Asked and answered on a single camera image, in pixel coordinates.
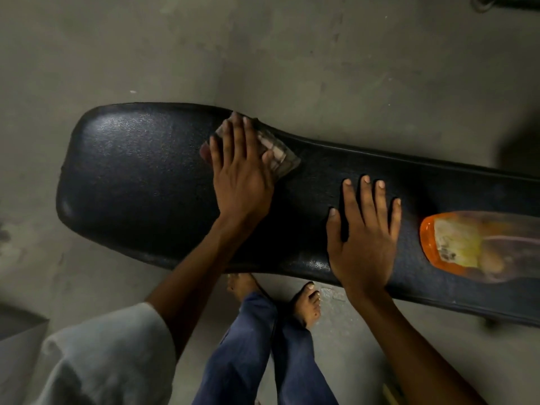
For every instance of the person's left foot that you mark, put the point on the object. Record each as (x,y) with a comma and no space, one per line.
(242,284)

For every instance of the blue jeans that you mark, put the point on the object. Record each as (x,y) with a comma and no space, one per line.
(253,358)

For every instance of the black motorcycle seat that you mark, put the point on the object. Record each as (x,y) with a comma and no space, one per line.
(143,172)

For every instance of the person's right middle finger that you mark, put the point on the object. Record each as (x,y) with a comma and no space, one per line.
(368,202)

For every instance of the person's right foot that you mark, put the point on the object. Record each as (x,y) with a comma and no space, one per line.
(307,305)

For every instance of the white shirt sleeve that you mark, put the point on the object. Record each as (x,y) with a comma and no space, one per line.
(109,358)

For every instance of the checked wiping cloth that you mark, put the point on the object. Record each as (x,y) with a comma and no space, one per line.
(280,158)

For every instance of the person's right forearm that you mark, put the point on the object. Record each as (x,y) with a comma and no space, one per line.
(413,354)

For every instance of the person's left little finger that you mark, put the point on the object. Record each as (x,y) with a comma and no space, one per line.
(216,153)

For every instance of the person's left middle finger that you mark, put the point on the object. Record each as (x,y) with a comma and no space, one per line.
(239,137)

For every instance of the tan wooden stick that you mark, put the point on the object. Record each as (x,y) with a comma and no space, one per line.
(392,396)

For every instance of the person's right little finger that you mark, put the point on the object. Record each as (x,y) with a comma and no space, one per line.
(395,219)

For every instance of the person's left hand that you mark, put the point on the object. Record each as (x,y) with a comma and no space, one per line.
(240,181)

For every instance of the person's right hand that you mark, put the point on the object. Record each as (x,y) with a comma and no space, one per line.
(363,253)

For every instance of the clear bottle with orange cap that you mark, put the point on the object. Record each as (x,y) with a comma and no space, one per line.
(476,248)

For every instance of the person's foot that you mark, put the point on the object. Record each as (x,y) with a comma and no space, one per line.
(307,305)
(242,284)

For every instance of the person's left forearm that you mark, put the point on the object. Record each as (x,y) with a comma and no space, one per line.
(194,282)

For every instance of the dark metal object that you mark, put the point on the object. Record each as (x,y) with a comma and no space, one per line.
(506,0)

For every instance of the person's left thumb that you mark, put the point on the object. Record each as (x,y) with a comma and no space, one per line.
(268,164)

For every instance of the person's right thumb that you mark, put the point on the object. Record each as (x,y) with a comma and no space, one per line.
(333,229)

